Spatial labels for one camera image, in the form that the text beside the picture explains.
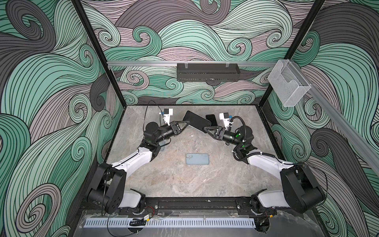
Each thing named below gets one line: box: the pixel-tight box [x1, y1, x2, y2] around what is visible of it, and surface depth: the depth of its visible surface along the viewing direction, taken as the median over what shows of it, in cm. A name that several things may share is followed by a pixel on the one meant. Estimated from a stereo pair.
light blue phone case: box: [185, 153, 210, 165], surface depth 92 cm
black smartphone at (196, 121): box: [182, 110, 212, 134], surface depth 75 cm
